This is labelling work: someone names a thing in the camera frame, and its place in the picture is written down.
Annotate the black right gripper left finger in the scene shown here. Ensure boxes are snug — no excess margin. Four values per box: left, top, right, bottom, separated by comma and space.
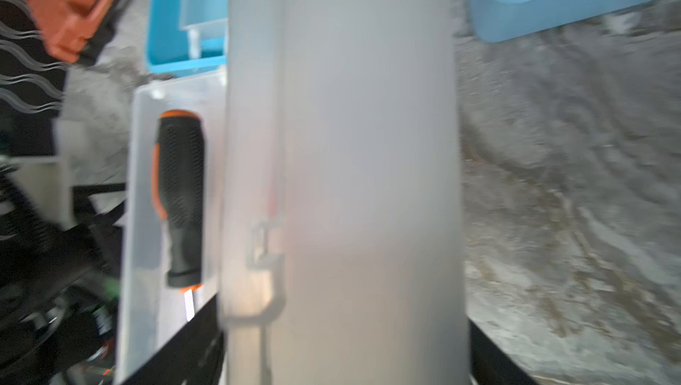
119, 294, 225, 384

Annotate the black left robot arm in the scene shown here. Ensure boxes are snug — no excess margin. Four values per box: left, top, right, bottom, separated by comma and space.
1, 173, 126, 384

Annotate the large orange black screwdriver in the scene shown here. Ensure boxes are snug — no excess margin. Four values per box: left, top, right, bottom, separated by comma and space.
151, 110, 205, 320

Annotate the pink toolbox with clear lid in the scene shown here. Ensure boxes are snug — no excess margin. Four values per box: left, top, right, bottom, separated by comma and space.
122, 0, 470, 384

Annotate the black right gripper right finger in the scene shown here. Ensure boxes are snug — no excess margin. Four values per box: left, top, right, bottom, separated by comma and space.
468, 319, 537, 385

